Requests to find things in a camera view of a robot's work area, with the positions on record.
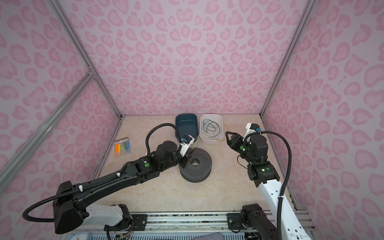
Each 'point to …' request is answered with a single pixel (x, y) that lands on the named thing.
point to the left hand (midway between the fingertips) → (194, 147)
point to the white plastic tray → (204, 135)
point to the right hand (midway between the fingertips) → (228, 133)
